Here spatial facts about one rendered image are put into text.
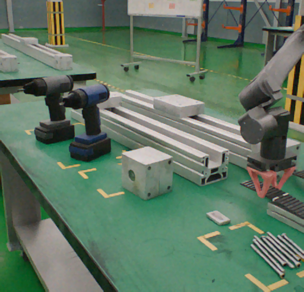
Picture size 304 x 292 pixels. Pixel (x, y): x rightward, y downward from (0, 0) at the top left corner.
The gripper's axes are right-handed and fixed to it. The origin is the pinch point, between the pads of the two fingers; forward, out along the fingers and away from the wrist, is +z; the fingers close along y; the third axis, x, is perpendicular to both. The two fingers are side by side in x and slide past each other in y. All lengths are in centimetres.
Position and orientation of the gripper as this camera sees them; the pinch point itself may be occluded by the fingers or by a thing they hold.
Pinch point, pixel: (268, 191)
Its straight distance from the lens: 105.2
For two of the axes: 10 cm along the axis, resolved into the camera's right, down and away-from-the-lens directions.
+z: 0.0, 9.4, 3.3
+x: 5.7, 2.7, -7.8
